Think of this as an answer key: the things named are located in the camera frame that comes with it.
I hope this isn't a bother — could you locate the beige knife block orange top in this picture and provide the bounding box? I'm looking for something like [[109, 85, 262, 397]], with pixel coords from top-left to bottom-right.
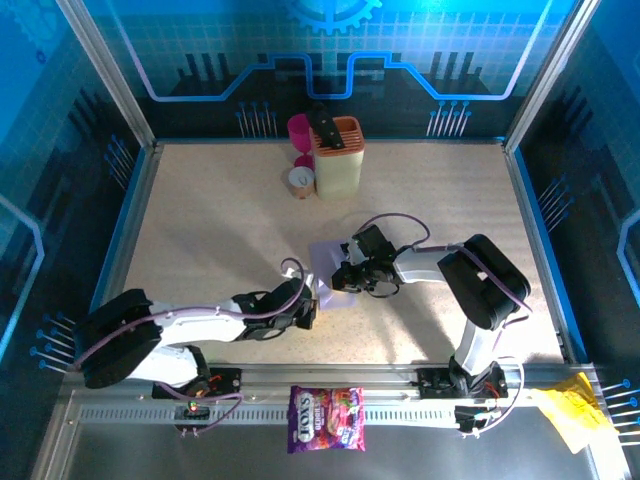
[[308, 116, 366, 201]]

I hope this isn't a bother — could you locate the small tan can white lid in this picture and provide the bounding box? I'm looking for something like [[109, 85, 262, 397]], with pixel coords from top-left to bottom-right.
[[287, 166, 317, 200]]

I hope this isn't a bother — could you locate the purple candy bag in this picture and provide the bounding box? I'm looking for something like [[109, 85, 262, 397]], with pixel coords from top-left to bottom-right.
[[287, 384, 367, 455]]

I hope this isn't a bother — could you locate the pink plastic goblet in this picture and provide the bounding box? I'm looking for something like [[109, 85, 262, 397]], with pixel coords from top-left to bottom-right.
[[286, 113, 317, 170]]

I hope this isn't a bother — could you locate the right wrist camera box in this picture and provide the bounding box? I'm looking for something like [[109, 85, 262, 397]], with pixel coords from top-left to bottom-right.
[[339, 239, 365, 265]]

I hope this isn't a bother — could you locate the aluminium front rail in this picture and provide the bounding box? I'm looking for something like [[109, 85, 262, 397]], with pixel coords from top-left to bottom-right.
[[62, 360, 604, 401]]

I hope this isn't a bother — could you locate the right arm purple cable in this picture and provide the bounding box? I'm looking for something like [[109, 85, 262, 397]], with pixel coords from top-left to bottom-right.
[[349, 213, 534, 440]]

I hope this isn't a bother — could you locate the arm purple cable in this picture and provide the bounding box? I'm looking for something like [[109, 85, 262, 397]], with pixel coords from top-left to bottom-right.
[[349, 213, 534, 440], [74, 257, 306, 437]]

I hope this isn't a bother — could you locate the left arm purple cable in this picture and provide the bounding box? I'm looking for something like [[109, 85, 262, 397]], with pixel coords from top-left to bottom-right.
[[74, 257, 306, 437]]

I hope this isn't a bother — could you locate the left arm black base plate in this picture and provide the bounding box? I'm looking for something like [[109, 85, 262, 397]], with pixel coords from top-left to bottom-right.
[[151, 367, 244, 401]]

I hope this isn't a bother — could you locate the slotted grey cable duct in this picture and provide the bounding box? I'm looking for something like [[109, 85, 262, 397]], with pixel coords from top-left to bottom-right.
[[74, 403, 556, 425]]

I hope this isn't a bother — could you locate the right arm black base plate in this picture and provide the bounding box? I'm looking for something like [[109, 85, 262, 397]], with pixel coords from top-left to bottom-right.
[[417, 364, 509, 400]]

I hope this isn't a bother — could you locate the black knife handle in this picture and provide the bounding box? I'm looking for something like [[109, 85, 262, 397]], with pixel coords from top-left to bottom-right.
[[305, 102, 346, 150]]

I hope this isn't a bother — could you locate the right aluminium side rail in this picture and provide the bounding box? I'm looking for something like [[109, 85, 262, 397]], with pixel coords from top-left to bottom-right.
[[502, 142, 581, 364]]

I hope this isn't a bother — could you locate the aluminium side rail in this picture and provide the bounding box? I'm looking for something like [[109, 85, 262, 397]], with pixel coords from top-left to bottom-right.
[[502, 142, 581, 364], [84, 142, 164, 364]]

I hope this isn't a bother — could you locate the left aluminium side rail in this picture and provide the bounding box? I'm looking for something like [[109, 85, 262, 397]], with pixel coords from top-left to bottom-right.
[[84, 142, 164, 364]]

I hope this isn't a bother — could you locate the right aluminium frame post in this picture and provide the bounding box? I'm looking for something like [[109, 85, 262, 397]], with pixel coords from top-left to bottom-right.
[[502, 0, 601, 154]]

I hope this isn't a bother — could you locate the aluminium frame post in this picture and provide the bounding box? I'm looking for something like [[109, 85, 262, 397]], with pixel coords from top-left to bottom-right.
[[55, 0, 162, 151], [502, 0, 601, 154]]

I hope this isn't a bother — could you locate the left aluminium frame post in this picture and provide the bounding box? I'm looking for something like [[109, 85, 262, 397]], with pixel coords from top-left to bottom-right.
[[55, 0, 162, 151]]

